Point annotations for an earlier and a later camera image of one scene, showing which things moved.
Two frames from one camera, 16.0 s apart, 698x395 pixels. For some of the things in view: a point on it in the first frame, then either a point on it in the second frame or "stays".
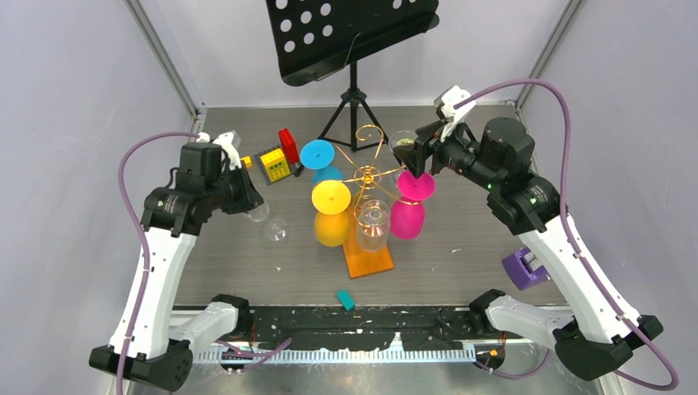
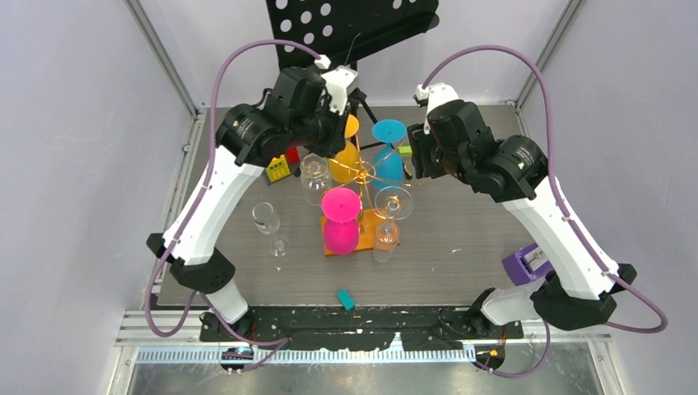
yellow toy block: (276, 164) stays
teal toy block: (346, 299) stays
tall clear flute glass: (402, 138) → (391, 203)
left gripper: (250, 197) → (328, 148)
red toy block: (289, 146) stays
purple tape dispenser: (524, 269) stays
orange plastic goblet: (331, 200) → (345, 166)
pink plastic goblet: (407, 213) → (341, 208)
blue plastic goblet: (318, 155) → (388, 166)
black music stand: (314, 38) stays
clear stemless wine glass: (373, 225) → (316, 177)
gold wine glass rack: (367, 241) → (353, 220)
